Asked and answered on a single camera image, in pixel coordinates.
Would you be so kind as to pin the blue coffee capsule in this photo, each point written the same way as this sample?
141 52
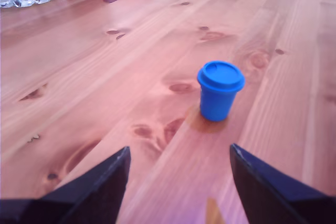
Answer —
218 95

